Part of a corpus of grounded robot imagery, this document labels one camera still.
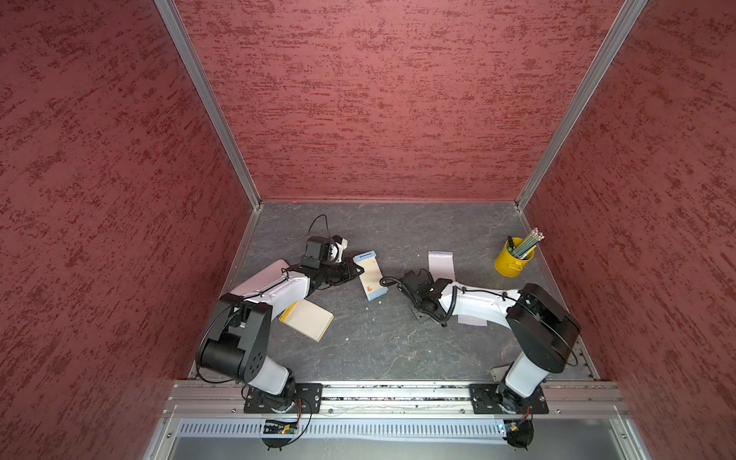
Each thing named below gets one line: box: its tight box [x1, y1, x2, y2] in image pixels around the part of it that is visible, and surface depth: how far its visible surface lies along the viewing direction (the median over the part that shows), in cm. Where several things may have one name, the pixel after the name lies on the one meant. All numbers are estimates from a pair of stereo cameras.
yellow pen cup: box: [494, 237, 535, 278], surface depth 95 cm
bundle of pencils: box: [511, 227, 546, 258], surface depth 92 cm
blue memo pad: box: [352, 250, 389, 301], surface depth 91 cm
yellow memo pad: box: [277, 299, 335, 344], surface depth 89 cm
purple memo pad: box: [427, 250, 457, 283], surface depth 105 cm
